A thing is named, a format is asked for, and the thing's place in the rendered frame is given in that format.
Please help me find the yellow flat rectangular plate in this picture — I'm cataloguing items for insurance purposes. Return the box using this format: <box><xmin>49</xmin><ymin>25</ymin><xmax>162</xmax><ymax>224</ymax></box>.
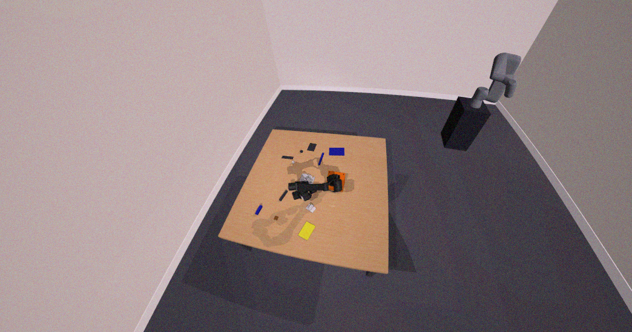
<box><xmin>298</xmin><ymin>221</ymin><xmax>315</xmax><ymax>240</ymax></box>

